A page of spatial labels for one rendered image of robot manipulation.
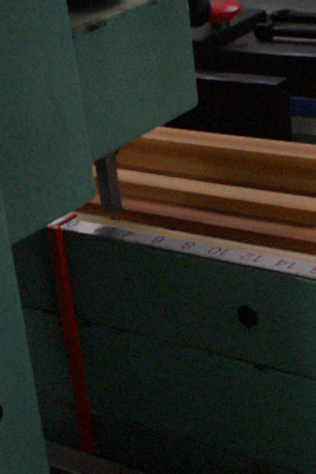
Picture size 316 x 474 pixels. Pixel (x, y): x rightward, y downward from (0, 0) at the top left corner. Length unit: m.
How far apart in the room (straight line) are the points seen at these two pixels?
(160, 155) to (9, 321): 0.28
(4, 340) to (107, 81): 0.19
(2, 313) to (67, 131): 0.11
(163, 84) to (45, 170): 0.14
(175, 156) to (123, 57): 0.12
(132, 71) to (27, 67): 0.12
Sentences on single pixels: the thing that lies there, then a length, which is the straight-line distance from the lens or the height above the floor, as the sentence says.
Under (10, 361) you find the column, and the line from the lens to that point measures 0.53.
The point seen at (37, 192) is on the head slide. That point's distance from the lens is 0.58.
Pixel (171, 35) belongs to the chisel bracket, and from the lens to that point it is 0.71.
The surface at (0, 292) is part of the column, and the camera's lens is 0.51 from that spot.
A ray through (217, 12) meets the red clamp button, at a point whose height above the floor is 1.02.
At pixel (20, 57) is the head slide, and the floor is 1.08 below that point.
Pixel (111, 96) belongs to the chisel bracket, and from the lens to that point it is 0.67.
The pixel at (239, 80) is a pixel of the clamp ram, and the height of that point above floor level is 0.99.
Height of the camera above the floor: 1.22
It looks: 23 degrees down
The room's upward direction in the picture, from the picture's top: 7 degrees counter-clockwise
